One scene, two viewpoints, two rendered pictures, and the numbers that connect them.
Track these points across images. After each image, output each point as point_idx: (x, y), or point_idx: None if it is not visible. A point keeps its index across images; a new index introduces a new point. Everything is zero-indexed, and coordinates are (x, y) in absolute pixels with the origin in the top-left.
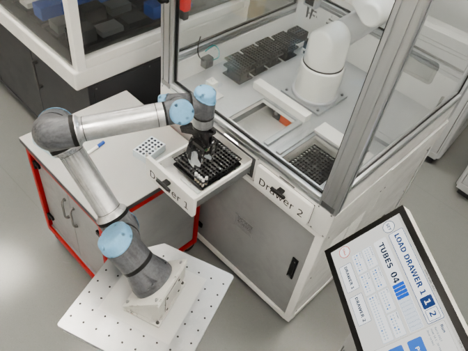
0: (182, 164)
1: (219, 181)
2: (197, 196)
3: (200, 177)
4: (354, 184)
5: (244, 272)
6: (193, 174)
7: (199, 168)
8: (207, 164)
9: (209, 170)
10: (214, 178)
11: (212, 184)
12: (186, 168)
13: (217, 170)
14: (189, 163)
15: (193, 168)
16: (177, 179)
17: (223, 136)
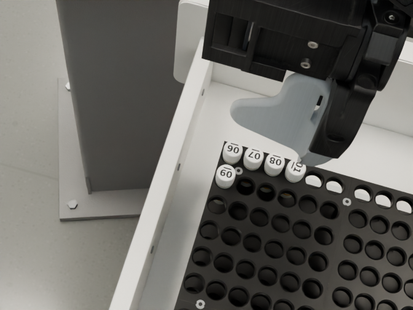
0: (411, 212)
1: (154, 214)
2: (200, 65)
3: (254, 147)
4: None
5: None
6: (305, 171)
7: (308, 236)
8: (291, 292)
9: (249, 253)
10: (203, 258)
11: (172, 172)
12: (368, 184)
13: (204, 275)
14: (385, 232)
15: (337, 211)
16: (381, 195)
17: None
